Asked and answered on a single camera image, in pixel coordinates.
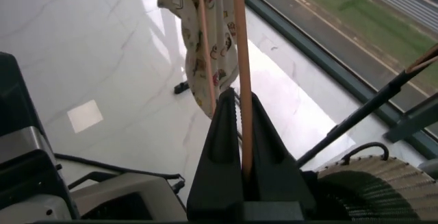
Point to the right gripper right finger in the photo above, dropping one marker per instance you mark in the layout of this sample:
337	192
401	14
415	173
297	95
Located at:
277	189

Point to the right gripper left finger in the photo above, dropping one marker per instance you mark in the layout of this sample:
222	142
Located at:
215	183

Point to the cream printed garment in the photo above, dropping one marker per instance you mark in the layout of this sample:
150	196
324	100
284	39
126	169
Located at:
222	46

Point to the white laundry basket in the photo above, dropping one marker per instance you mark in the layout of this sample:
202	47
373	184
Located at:
376	189

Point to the black clothes rack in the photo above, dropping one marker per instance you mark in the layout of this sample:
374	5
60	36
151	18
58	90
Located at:
359	114

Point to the beige curtain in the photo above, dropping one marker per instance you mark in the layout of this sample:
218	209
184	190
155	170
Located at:
429	169

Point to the window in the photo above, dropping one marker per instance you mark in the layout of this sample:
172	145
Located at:
342	18

